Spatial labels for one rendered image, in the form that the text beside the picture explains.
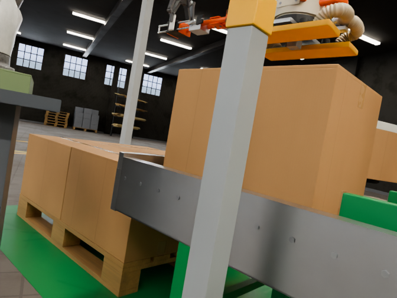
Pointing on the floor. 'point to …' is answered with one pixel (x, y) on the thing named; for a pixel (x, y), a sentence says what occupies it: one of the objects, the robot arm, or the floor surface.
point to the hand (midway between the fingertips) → (178, 28)
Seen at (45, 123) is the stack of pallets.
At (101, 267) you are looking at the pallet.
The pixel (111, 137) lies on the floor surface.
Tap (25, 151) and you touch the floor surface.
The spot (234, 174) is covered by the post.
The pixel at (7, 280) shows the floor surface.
